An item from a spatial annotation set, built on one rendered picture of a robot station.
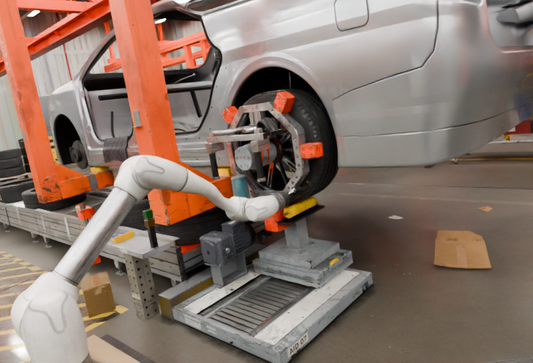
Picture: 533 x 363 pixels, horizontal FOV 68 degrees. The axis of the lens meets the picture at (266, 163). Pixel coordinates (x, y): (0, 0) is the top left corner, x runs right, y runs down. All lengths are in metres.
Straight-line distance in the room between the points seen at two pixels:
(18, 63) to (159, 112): 2.02
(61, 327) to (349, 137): 1.41
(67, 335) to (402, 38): 1.64
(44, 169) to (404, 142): 3.15
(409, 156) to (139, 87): 1.41
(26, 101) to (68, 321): 2.87
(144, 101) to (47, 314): 1.24
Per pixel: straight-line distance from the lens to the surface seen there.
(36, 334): 1.43
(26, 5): 8.18
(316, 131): 2.06
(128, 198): 1.64
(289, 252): 2.43
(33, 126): 4.05
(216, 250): 2.34
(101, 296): 2.75
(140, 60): 2.29
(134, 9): 2.35
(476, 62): 1.89
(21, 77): 4.08
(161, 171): 1.52
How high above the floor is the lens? 1.13
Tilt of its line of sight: 9 degrees down
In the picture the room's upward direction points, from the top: 9 degrees counter-clockwise
